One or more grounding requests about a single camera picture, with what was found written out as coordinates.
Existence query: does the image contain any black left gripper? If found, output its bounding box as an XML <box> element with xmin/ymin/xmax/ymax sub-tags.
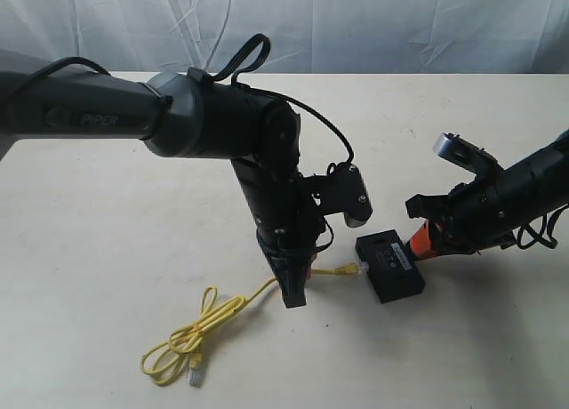
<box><xmin>230</xmin><ymin>150</ymin><xmax>328</xmax><ymax>310</ymax></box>

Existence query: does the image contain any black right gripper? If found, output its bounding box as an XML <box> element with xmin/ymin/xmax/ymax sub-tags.
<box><xmin>405</xmin><ymin>177</ymin><xmax>518</xmax><ymax>261</ymax></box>

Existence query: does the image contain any black network switch box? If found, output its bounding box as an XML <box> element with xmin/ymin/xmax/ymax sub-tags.
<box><xmin>355</xmin><ymin>229</ymin><xmax>426</xmax><ymax>304</ymax></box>

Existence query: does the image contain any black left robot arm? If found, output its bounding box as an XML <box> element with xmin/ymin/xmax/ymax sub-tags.
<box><xmin>1</xmin><ymin>51</ymin><xmax>325</xmax><ymax>308</ymax></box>

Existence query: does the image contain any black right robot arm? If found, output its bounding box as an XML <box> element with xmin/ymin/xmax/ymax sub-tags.
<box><xmin>405</xmin><ymin>132</ymin><xmax>568</xmax><ymax>261</ymax></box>

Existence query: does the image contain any grey backdrop curtain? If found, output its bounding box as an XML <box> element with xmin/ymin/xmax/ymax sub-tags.
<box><xmin>1</xmin><ymin>0</ymin><xmax>568</xmax><ymax>74</ymax></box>

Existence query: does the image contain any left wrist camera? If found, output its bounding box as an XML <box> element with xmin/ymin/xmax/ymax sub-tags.
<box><xmin>303</xmin><ymin>162</ymin><xmax>373</xmax><ymax>229</ymax></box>

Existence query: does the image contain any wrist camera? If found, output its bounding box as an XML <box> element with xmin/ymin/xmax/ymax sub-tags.
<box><xmin>433</xmin><ymin>132</ymin><xmax>504</xmax><ymax>179</ymax></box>
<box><xmin>303</xmin><ymin>162</ymin><xmax>373</xmax><ymax>229</ymax></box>

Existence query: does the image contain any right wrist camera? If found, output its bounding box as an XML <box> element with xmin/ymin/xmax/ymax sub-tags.
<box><xmin>433</xmin><ymin>132</ymin><xmax>504</xmax><ymax>179</ymax></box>

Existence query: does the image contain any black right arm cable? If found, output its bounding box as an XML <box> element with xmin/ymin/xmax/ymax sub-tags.
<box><xmin>500</xmin><ymin>204</ymin><xmax>569</xmax><ymax>253</ymax></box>

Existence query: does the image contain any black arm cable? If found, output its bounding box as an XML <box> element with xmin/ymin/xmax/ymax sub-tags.
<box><xmin>0</xmin><ymin>33</ymin><xmax>355</xmax><ymax>165</ymax></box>
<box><xmin>500</xmin><ymin>204</ymin><xmax>569</xmax><ymax>253</ymax></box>

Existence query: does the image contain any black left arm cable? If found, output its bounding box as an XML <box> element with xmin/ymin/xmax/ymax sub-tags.
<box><xmin>0</xmin><ymin>33</ymin><xmax>355</xmax><ymax>165</ymax></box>

